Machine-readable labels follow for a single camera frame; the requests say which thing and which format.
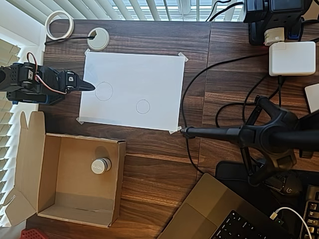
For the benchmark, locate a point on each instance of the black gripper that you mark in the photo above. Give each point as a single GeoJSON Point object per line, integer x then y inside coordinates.
{"type": "Point", "coordinates": [78, 83]}

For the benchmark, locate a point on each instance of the small silver cylinder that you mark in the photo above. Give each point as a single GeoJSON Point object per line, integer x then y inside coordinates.
{"type": "Point", "coordinates": [97, 168]}

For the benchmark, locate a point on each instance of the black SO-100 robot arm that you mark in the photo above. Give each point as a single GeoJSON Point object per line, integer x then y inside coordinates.
{"type": "Point", "coordinates": [25, 82]}

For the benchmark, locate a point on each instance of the open cardboard box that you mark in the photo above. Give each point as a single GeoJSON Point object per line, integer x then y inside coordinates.
{"type": "Point", "coordinates": [74, 174]}

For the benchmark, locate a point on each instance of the masking tape piece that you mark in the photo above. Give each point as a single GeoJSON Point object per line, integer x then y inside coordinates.
{"type": "Point", "coordinates": [87, 51]}
{"type": "Point", "coordinates": [79, 121]}
{"type": "Point", "coordinates": [174, 130]}
{"type": "Point", "coordinates": [184, 57]}

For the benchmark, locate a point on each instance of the white paper sheet with circles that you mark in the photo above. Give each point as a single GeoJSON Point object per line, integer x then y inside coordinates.
{"type": "Point", "coordinates": [137, 74]}

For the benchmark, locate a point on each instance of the masking tape roll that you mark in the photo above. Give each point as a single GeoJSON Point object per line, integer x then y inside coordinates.
{"type": "Point", "coordinates": [47, 26]}

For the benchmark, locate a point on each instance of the white vertical blinds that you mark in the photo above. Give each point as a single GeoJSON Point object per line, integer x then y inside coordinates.
{"type": "Point", "coordinates": [149, 10]}
{"type": "Point", "coordinates": [6, 139]}

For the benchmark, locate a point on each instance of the black desk mat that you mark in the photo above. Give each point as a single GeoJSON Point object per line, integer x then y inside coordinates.
{"type": "Point", "coordinates": [229, 171]}

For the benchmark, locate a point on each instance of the grey laptop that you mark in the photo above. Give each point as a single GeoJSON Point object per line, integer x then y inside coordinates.
{"type": "Point", "coordinates": [207, 204]}

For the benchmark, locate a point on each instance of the black tripod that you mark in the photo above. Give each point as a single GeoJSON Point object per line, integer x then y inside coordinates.
{"type": "Point", "coordinates": [266, 137]}

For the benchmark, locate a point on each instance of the white round plug adapter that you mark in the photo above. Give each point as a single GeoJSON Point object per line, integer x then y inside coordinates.
{"type": "Point", "coordinates": [274, 35]}

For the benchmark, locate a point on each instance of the white square power adapter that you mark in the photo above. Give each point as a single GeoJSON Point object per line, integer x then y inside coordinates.
{"type": "Point", "coordinates": [291, 59]}

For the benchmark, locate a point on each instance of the black power strip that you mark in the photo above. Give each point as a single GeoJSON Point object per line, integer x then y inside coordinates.
{"type": "Point", "coordinates": [286, 17]}

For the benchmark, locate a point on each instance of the blue plug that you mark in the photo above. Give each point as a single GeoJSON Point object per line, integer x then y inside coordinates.
{"type": "Point", "coordinates": [294, 33]}

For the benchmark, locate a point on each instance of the black computer mouse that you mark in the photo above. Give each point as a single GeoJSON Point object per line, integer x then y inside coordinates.
{"type": "Point", "coordinates": [290, 189]}

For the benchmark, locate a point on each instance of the white rounded device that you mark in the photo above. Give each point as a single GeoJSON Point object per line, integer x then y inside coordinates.
{"type": "Point", "coordinates": [314, 99]}

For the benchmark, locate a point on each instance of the black keyboard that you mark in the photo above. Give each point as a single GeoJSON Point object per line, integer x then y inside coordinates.
{"type": "Point", "coordinates": [311, 214]}

